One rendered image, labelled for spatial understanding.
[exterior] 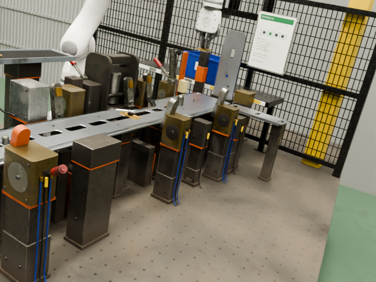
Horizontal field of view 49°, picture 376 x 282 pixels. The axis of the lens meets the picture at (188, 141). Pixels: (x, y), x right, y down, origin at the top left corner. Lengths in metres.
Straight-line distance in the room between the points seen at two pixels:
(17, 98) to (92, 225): 0.48
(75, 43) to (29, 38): 3.66
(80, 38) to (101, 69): 0.31
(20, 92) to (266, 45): 1.41
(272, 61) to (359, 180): 2.22
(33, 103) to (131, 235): 0.53
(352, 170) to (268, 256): 2.89
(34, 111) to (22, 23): 4.26
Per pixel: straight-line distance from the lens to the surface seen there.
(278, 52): 2.34
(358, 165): 4.25
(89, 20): 1.96
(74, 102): 1.52
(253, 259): 1.42
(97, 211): 1.29
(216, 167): 1.86
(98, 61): 1.68
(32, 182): 1.01
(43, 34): 5.42
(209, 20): 1.87
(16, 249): 1.15
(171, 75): 2.00
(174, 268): 1.29
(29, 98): 1.39
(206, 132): 1.70
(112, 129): 1.41
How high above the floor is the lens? 1.47
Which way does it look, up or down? 19 degrees down
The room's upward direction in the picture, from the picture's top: 11 degrees clockwise
